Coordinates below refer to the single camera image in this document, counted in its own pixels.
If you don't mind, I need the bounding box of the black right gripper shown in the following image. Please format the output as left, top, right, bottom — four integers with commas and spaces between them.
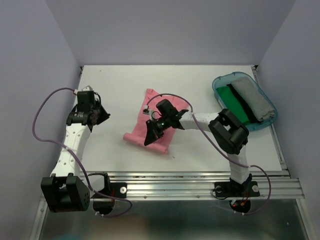
144, 115, 171, 146

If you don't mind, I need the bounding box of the pink t-shirt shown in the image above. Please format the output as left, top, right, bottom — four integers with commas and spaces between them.
123, 88, 188, 154

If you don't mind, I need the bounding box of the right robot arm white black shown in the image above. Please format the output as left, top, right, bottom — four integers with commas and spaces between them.
142, 99, 252, 198

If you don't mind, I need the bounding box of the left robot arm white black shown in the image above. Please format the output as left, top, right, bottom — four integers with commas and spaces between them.
40, 86, 110, 213

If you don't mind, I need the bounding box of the rolled green t-shirt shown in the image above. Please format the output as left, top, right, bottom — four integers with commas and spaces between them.
216, 86, 250, 125

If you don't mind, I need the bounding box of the blue translucent plastic bin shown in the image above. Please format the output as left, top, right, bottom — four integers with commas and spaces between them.
212, 71, 278, 132

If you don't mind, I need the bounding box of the rolled black t-shirt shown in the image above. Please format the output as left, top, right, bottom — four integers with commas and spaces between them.
227, 84, 260, 124

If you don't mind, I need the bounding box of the rolled grey t-shirt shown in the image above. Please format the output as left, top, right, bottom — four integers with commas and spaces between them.
231, 77, 276, 122

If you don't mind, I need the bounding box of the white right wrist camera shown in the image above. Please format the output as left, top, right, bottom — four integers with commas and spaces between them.
142, 105, 152, 115

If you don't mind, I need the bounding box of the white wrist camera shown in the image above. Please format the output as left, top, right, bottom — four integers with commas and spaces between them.
79, 85, 94, 92
142, 105, 152, 115

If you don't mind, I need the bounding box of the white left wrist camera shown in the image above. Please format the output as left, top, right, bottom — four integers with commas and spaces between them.
79, 85, 94, 92

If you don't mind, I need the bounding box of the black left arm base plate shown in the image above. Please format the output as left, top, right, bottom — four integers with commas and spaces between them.
90, 182, 127, 199

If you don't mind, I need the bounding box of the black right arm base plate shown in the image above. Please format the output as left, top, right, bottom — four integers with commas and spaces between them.
214, 181, 260, 199

